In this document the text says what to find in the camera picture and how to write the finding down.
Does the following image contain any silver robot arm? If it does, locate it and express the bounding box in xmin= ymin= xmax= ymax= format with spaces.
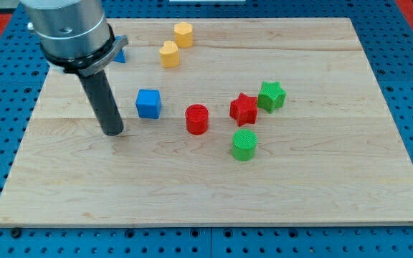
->
xmin=20 ymin=0 xmax=128 ymax=77

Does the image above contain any yellow heart block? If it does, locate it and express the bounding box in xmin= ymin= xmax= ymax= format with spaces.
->
xmin=159 ymin=41 xmax=180 ymax=68

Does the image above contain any blue triangle block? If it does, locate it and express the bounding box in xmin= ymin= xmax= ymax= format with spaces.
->
xmin=113 ymin=47 xmax=126 ymax=63

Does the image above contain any red cylinder block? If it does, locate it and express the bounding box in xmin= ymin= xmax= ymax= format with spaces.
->
xmin=185 ymin=104 xmax=209 ymax=135

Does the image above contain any wooden board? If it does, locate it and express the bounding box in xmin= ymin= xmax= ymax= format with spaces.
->
xmin=0 ymin=18 xmax=413 ymax=228

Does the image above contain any green cylinder block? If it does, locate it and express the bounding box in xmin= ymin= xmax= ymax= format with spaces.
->
xmin=231 ymin=129 xmax=258 ymax=161

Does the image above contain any red star block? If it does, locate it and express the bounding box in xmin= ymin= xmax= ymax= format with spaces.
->
xmin=229 ymin=92 xmax=258 ymax=127

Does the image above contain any blue cube block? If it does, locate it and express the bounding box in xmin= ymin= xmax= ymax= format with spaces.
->
xmin=136 ymin=89 xmax=161 ymax=119

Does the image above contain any green star block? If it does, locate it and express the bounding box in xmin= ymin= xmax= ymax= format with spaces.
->
xmin=257 ymin=81 xmax=286 ymax=113

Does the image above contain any yellow hexagon block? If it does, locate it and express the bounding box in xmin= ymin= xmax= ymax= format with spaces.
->
xmin=174 ymin=22 xmax=194 ymax=48

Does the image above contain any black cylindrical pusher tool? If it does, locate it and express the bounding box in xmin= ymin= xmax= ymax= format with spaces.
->
xmin=79 ymin=70 xmax=124 ymax=136

